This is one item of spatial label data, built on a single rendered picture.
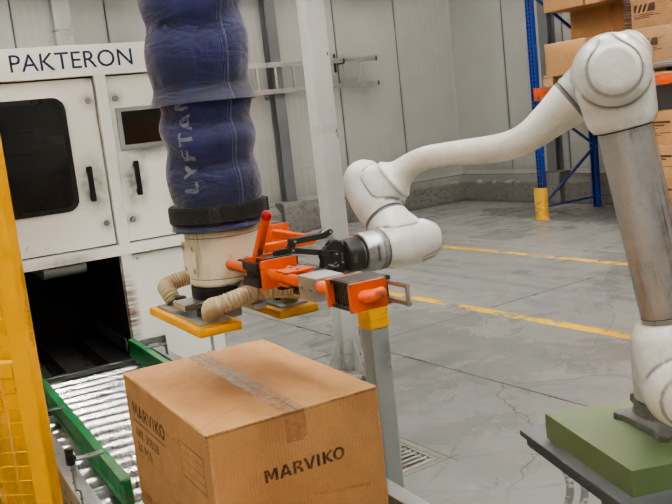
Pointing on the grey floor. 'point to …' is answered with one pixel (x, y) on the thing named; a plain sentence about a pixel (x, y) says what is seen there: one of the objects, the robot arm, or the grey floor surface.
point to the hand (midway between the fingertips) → (274, 270)
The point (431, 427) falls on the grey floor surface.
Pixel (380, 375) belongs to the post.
